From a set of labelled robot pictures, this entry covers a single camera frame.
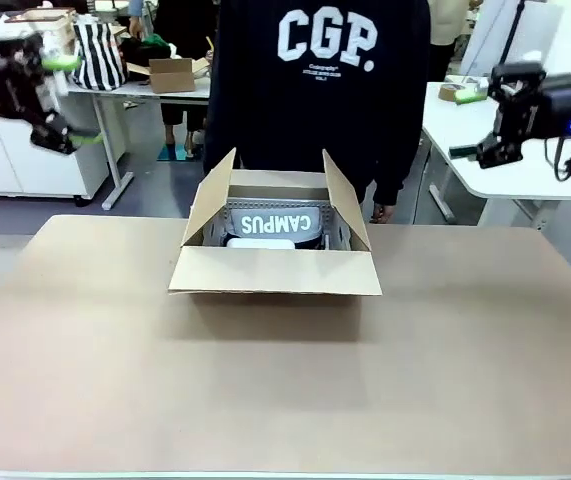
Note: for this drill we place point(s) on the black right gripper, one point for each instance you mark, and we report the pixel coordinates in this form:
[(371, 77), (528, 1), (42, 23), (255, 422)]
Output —
[(560, 107)]

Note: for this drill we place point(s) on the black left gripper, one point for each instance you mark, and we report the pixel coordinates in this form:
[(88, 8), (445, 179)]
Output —
[(10, 80)]

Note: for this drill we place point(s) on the large brown cardboard box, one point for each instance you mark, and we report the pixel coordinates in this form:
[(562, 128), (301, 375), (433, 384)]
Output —
[(275, 272)]

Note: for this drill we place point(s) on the small open cardboard box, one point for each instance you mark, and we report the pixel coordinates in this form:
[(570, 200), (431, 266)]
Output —
[(172, 75)]

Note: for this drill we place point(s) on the small white gift box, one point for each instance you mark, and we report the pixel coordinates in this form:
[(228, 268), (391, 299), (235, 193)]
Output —
[(260, 243)]

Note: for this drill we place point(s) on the person's left hand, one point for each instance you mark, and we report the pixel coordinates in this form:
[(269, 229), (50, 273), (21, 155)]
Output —
[(381, 212)]

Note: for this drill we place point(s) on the black white striped bag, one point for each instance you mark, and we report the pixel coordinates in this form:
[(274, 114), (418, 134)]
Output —
[(97, 57)]

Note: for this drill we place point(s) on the brown packing tape roll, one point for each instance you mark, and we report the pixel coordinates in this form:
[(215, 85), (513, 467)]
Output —
[(447, 94)]

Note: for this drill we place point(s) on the white cabinet with wooden top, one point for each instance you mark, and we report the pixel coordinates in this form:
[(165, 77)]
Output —
[(25, 170)]

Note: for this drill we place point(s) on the white plastic basket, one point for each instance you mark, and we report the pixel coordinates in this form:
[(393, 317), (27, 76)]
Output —
[(40, 22)]

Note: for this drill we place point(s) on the white table with metal legs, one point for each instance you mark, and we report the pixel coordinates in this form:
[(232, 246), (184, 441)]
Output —
[(140, 96)]

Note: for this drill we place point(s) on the white board panel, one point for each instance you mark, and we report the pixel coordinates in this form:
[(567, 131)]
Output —
[(485, 35)]

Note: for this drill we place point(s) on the black tripod stand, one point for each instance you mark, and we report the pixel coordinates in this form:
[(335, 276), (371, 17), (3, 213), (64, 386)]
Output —
[(516, 30)]

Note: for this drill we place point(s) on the black fabric bag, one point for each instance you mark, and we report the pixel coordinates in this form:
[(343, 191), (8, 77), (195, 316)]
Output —
[(140, 52)]

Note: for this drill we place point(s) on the bystander in beige top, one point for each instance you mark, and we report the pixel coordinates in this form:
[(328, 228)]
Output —
[(445, 30)]

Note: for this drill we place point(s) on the teal floor mat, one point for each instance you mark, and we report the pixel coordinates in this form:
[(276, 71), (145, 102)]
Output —
[(175, 154)]

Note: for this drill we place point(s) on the bystander in black clothes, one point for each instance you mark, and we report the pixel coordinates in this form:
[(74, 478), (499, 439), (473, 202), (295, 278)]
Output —
[(185, 20)]

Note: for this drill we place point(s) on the person in black sweatshirt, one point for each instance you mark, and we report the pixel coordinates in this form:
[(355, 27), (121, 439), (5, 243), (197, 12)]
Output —
[(315, 110)]

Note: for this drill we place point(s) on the grey campus print bag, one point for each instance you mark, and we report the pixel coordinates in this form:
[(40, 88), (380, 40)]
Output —
[(275, 224)]

